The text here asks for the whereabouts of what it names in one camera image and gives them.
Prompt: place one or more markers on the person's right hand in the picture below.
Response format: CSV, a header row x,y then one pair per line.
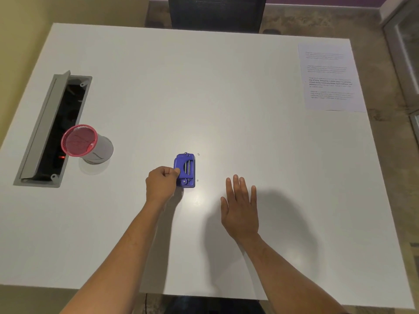
x,y
240,212

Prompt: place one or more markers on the person's left hand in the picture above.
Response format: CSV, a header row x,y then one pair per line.
x,y
159,185

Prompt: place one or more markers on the person's right little finger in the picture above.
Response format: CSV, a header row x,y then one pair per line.
x,y
253,194

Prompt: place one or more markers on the person's left thumb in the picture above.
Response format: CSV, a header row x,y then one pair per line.
x,y
173,171

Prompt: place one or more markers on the person's right middle finger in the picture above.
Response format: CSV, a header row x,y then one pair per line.
x,y
235,186

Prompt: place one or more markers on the person's right thumb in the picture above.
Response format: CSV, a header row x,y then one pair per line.
x,y
224,205

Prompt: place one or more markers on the blue hole punch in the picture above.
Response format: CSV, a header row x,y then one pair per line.
x,y
186,170

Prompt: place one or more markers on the person's left forearm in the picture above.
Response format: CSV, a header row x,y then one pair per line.
x,y
117,258

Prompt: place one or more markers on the person's right forearm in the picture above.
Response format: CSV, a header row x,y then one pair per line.
x,y
288,277

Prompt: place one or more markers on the pink mesh pen cup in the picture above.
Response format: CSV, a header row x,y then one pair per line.
x,y
86,145

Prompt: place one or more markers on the printed white paper sheet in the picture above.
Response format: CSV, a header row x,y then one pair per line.
x,y
330,78

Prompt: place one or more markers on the black mesh office chair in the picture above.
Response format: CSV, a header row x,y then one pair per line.
x,y
216,13

